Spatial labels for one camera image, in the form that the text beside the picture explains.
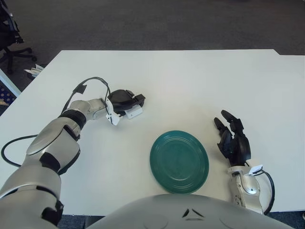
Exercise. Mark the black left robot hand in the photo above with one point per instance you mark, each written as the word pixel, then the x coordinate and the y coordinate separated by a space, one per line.
pixel 121 97

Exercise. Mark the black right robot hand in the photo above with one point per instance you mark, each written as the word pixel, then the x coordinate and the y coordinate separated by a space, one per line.
pixel 240 148

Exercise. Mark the white charger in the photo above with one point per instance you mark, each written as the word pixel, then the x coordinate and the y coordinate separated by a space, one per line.
pixel 134 112

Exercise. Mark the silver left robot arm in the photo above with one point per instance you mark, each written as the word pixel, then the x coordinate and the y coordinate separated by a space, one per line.
pixel 52 145

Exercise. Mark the green ribbed plate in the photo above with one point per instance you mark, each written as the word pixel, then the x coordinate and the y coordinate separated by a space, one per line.
pixel 178 162

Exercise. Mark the grey robot torso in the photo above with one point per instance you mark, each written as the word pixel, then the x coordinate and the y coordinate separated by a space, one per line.
pixel 190 212

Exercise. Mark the white paper cards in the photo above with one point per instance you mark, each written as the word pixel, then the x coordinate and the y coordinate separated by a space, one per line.
pixel 34 70

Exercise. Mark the white shelf board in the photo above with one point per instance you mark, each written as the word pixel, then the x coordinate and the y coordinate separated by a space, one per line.
pixel 9 83

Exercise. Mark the blue dotted mat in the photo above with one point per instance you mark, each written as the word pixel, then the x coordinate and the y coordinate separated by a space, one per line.
pixel 4 95

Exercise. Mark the black office chair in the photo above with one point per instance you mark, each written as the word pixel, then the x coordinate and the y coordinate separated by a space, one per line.
pixel 9 51

